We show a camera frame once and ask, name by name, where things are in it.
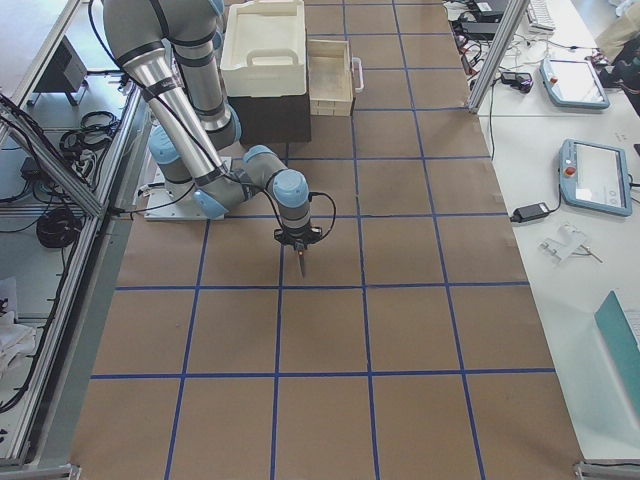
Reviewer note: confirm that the white plastic tray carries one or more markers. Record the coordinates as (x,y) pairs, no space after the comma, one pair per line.
(264,50)

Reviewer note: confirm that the clear acrylic bracket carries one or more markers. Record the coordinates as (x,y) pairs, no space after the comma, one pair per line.
(570,242)

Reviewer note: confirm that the white drawer handle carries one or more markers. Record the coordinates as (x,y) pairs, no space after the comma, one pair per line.
(357,71)

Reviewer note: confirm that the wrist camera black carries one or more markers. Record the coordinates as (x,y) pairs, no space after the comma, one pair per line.
(317,234)

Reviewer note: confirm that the light wooden open drawer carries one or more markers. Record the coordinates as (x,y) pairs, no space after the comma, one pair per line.
(331,90)

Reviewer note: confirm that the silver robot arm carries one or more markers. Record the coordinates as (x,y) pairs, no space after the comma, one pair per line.
(168,48)

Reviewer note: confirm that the black electronics box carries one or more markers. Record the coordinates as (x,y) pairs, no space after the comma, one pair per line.
(65,73)

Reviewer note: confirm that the blue teach pendant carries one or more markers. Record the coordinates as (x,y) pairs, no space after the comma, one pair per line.
(595,177)
(573,84)

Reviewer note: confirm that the lower blue teach pendant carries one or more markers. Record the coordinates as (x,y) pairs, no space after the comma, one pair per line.
(595,177)

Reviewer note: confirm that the crumpled white cloth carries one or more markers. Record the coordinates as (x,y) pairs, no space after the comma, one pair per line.
(17,340)

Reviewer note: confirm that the aluminium frame post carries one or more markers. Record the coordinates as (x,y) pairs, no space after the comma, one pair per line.
(503,37)

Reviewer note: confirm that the dark brown wooden cabinet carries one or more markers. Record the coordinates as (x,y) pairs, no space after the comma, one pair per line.
(269,120)

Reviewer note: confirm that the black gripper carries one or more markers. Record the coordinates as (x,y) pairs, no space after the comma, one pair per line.
(298,245)

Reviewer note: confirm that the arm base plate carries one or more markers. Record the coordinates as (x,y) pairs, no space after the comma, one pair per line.
(176,199)

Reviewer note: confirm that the upper blue teach pendant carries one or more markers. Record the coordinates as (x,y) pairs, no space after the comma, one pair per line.
(573,84)

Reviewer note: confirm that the small black power adapter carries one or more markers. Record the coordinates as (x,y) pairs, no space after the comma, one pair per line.
(531,212)

